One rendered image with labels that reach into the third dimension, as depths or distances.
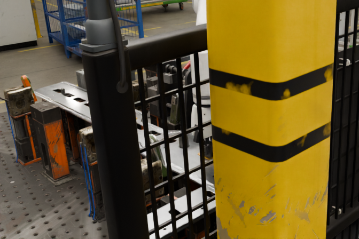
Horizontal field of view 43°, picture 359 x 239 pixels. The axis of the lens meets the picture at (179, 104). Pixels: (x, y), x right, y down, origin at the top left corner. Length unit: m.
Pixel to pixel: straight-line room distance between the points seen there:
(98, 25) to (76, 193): 1.54
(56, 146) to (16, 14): 6.64
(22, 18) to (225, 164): 8.10
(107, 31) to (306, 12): 0.18
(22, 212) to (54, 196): 0.14
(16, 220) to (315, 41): 1.53
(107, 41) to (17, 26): 8.13
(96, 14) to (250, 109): 0.17
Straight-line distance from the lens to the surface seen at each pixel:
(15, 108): 2.15
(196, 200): 1.21
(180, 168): 1.37
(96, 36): 0.42
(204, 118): 1.32
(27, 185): 2.07
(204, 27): 0.50
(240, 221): 0.53
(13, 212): 1.90
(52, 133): 1.95
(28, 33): 8.59
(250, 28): 0.43
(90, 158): 1.61
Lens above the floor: 1.64
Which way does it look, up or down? 20 degrees down
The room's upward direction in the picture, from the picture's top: 4 degrees counter-clockwise
